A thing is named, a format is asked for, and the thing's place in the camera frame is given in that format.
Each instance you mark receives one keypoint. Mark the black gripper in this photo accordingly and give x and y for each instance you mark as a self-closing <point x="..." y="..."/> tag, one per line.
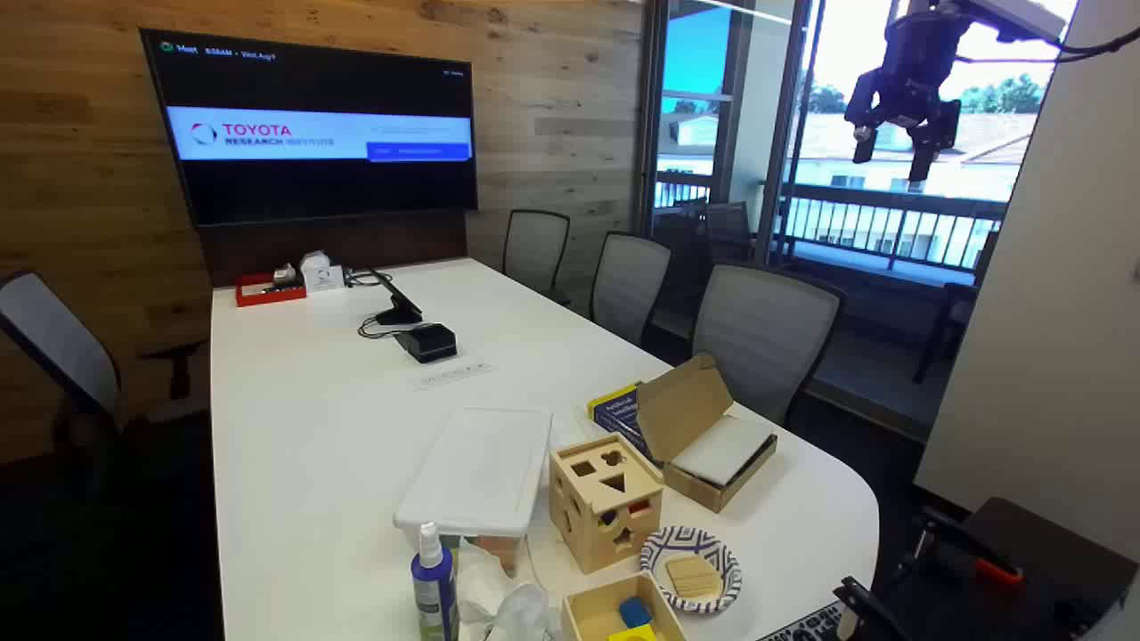
<point x="912" y="59"/>

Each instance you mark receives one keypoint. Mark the brown cardboard box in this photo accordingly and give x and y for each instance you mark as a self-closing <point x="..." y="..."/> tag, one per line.
<point x="677" y="404"/>

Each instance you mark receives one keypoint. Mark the blue book with yellow edge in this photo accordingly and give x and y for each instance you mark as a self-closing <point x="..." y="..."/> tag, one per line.
<point x="622" y="415"/>

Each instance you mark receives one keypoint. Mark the small black box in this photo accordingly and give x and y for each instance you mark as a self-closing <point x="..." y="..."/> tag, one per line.
<point x="426" y="344"/>

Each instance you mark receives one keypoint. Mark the white tissue box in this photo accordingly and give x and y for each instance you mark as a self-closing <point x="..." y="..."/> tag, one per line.
<point x="323" y="272"/>

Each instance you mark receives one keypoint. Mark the balcony railing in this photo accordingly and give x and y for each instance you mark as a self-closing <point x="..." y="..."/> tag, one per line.
<point x="876" y="219"/>

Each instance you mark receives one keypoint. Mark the dark office chair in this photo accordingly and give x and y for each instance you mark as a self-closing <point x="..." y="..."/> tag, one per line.
<point x="723" y="234"/>

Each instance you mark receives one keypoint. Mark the grey mesh office chair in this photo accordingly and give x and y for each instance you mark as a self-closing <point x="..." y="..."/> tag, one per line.
<point x="537" y="250"/>
<point x="767" y="332"/>
<point x="629" y="283"/>

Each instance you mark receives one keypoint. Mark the wooden shape sorter cube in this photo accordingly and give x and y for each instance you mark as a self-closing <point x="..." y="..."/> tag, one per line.
<point x="618" y="523"/>

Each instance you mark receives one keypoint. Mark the blue white patterned plate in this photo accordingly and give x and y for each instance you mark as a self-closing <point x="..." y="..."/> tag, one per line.
<point x="662" y="554"/>

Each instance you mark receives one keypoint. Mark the round wooden piece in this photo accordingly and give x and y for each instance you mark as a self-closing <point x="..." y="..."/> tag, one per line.
<point x="694" y="578"/>

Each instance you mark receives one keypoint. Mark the black white patterned object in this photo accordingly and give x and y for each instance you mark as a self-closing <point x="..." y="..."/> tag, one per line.
<point x="805" y="624"/>

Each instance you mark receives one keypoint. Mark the blue block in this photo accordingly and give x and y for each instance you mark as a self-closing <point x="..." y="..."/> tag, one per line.
<point x="637" y="611"/>

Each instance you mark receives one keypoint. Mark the yellow block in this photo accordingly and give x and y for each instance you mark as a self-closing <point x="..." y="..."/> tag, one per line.
<point x="637" y="636"/>

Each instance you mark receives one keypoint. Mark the small wooden tray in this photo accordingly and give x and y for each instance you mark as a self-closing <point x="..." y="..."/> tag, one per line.
<point x="584" y="618"/>

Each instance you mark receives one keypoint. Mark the crumpled clear plastic bag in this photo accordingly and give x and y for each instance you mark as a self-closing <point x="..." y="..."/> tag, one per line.
<point x="510" y="618"/>

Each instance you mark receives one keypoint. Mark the blue spray bottle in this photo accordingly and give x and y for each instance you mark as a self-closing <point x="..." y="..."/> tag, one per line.
<point x="431" y="594"/>

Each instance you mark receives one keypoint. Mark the red tray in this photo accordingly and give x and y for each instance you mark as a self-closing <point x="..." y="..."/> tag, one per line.
<point x="249" y="295"/>

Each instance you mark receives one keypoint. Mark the grey office chair with armrest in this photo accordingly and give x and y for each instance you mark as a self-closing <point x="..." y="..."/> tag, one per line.
<point x="57" y="339"/>

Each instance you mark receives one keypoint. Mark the black wall television screen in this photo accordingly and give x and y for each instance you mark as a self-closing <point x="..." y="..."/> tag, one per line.
<point x="308" y="85"/>

